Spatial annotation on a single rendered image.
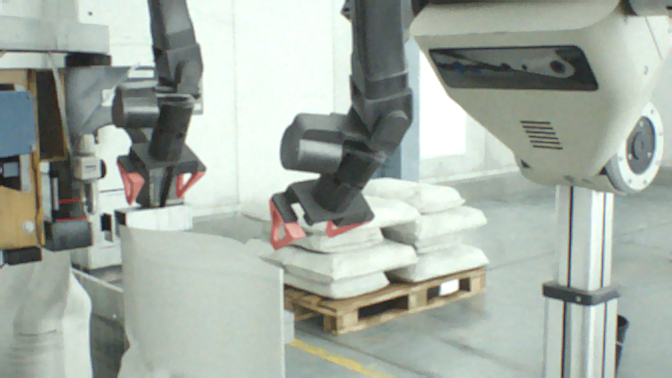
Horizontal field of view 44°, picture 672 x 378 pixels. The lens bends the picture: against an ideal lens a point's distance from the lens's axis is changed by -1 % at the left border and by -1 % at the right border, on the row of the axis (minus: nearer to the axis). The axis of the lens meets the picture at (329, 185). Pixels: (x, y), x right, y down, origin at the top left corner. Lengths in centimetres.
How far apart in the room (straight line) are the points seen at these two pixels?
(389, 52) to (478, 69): 42
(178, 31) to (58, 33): 25
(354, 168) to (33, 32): 62
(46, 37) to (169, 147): 27
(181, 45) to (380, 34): 47
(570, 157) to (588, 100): 15
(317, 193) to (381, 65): 21
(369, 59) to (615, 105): 46
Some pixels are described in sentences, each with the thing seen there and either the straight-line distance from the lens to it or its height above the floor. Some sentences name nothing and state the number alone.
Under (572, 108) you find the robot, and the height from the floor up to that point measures 127.
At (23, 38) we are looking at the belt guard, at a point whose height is 138.
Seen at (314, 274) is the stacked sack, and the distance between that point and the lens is 430.
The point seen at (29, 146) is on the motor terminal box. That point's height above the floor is 122.
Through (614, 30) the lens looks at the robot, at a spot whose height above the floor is 138.
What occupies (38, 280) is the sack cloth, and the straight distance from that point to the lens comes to 190.
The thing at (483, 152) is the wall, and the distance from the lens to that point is 866.
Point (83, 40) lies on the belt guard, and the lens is 158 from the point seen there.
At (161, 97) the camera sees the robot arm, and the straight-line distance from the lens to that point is 137.
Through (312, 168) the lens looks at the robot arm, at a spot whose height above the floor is 121.
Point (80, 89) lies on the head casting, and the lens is 159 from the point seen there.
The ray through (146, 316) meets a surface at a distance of 142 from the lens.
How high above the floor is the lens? 133
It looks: 8 degrees down
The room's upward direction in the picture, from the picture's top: 1 degrees counter-clockwise
